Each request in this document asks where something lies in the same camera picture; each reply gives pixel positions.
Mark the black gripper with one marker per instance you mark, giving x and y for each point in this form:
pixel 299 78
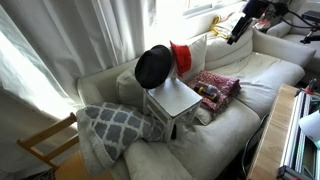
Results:
pixel 241 28

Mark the red brimmed hat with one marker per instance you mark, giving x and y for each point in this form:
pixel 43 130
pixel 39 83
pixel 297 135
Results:
pixel 182 58

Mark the black hat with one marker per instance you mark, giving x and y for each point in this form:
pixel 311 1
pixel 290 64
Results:
pixel 153 66

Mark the Franka robot arm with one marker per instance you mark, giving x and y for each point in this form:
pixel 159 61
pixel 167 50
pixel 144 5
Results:
pixel 256 6

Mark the small white wooden chair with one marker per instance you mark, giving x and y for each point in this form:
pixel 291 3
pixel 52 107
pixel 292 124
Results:
pixel 173 96

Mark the brown wooden chair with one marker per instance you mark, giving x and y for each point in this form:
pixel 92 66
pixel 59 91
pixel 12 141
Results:
pixel 46 135

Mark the yellow and white bag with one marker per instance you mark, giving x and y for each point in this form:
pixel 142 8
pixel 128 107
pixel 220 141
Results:
pixel 226 26

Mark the red book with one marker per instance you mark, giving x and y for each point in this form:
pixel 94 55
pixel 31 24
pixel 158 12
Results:
pixel 263 25

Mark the red patterned cushion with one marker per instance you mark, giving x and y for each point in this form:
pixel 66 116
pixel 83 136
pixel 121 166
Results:
pixel 226 85

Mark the clear plastic water bottle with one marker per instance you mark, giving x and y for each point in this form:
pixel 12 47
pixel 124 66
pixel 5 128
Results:
pixel 210 87

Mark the black and yellow bottle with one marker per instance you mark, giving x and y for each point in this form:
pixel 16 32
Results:
pixel 204 93

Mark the small beige cushion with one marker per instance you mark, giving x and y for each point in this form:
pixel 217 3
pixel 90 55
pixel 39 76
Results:
pixel 202 116

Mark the red and black clamp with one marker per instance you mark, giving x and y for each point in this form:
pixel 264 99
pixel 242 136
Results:
pixel 312 87

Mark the light wooden table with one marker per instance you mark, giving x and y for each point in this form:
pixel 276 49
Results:
pixel 270 140

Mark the beige fabric sofa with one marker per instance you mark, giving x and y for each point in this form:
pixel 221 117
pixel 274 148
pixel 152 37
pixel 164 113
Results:
pixel 216 146

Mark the beige throw pillow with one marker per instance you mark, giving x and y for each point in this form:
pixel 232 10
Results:
pixel 128 88

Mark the white rounded lamp head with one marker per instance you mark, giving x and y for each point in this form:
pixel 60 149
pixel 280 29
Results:
pixel 311 126

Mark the grey white patterned pillow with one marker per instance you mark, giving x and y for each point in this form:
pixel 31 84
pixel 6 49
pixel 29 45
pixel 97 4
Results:
pixel 113 128

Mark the white curtain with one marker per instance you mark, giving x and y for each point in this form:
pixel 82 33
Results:
pixel 66 40

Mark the white fluffy blanket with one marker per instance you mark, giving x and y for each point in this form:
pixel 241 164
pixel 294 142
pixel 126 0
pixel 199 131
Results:
pixel 87 146

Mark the window frame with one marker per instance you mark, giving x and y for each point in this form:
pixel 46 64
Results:
pixel 200 7

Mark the black camera stand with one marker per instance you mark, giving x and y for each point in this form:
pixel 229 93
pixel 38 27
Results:
pixel 311 15

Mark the metal rail frame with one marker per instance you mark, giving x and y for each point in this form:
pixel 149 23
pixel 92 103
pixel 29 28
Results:
pixel 293 133

